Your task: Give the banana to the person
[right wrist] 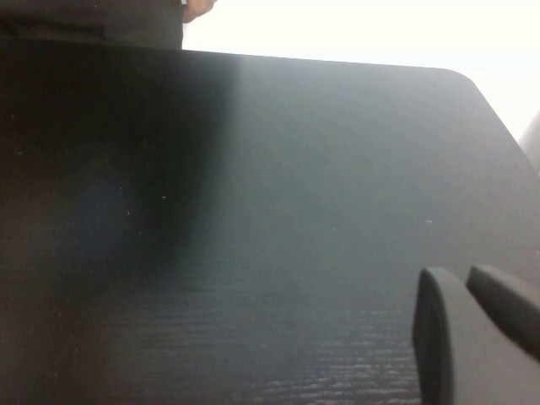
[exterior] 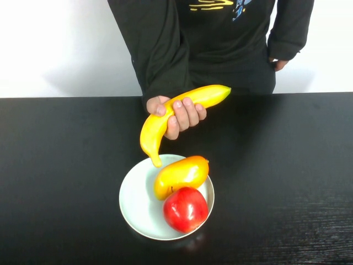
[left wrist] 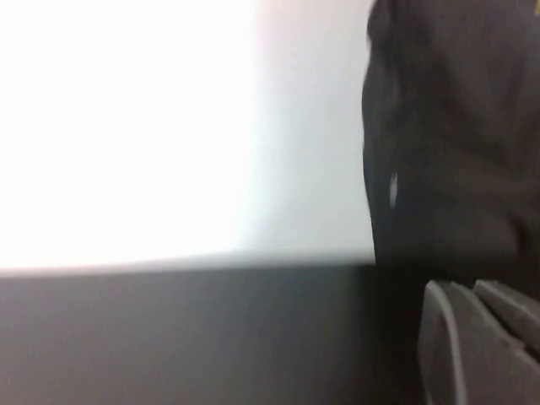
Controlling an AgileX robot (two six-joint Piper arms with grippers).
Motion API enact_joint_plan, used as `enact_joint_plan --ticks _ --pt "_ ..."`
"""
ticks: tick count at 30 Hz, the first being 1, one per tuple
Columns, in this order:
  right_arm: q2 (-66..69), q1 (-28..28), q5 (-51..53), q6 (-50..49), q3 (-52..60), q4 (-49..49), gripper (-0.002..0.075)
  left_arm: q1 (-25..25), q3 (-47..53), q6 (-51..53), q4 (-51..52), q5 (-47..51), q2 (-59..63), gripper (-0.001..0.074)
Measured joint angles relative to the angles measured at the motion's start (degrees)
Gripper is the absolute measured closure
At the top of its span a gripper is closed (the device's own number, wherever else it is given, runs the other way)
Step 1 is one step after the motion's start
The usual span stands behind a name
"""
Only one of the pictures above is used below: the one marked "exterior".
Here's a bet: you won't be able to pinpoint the person's left hand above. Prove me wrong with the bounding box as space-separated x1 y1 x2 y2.
269 56 289 72

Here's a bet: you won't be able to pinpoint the person's right hand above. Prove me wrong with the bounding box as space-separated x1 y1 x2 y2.
146 96 207 141

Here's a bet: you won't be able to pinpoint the yellow banana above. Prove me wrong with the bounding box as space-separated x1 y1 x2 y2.
140 84 232 168

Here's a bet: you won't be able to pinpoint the person's right forearm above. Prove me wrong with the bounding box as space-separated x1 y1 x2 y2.
129 35 194 111

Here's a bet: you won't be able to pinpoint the person's left forearm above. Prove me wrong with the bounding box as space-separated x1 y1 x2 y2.
266 13 315 62

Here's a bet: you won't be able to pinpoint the black trousers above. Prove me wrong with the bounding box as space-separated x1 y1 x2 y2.
190 54 276 95

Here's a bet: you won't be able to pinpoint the black printed sweatshirt torso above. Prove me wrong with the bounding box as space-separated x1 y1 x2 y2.
170 0 276 72

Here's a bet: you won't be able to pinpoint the orange yellow mango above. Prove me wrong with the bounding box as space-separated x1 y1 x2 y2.
153 155 210 202

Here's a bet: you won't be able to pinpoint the red apple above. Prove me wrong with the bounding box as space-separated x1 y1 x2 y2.
162 186 210 234

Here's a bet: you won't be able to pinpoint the white round plate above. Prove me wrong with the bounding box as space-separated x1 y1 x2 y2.
118 153 215 241

